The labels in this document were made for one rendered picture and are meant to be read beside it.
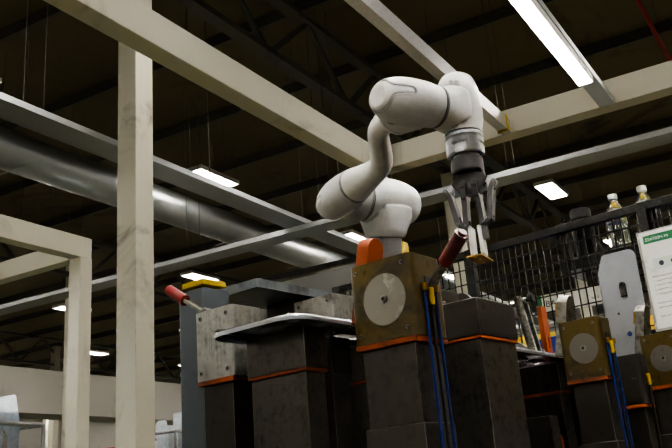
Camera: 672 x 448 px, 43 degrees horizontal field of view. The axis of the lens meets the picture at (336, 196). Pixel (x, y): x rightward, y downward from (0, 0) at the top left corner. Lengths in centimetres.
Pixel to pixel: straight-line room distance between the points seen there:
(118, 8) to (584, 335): 369
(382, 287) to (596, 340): 66
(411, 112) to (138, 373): 803
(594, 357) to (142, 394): 827
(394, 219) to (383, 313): 131
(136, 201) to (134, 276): 89
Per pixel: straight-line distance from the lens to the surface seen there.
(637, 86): 654
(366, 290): 123
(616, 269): 253
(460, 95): 203
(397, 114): 193
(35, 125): 1069
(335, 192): 241
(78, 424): 878
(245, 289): 171
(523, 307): 232
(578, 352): 178
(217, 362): 143
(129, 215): 1023
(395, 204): 251
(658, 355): 209
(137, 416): 968
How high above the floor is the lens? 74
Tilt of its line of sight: 20 degrees up
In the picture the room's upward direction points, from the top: 5 degrees counter-clockwise
